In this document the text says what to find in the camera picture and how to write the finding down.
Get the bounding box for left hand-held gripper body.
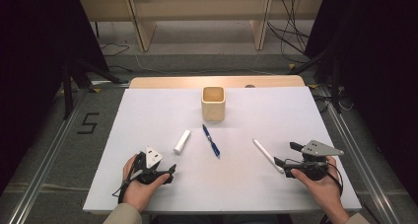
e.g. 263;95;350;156
131;146;172;186

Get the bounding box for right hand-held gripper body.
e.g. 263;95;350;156
283;139;345;182

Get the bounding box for long white pen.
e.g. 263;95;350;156
251;138;285;175

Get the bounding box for short white cylindrical stick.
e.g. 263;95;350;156
173;128;192;156

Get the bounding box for blue pen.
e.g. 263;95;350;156
201;123;222;159

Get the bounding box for cream square pen holder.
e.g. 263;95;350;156
200;86;227;122

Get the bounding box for person's right hand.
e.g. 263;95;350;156
290;155;345;215

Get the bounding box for white table board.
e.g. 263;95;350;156
82;86;363;215

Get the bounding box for black stand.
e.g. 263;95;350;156
52;57;124;120
289;36;344;114

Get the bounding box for light wooden table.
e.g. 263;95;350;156
128;74;307;90

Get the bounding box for dark curtain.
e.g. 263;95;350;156
305;0;418;198
0;0;109;195

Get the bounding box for light wooden background desk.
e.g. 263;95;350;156
78;0;326;52

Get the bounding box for right hand-held gripper cable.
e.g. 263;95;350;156
326;163;345;197

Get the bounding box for hand-held gripper cable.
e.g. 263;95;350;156
326;163;345;197
111;158;146;205

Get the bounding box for left hand-held gripper cable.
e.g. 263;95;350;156
111;158;146;205

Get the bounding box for aluminium floor rail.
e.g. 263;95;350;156
7;85;88;224
314;85;402;224

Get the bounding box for white floor cable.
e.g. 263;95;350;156
338;100;355;112

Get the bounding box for beige floor cable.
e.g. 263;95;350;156
4;183;92;192

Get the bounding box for black floor cable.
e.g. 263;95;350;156
99;41;131;57

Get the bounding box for bundle of black cables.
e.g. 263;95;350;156
265;0;313;64

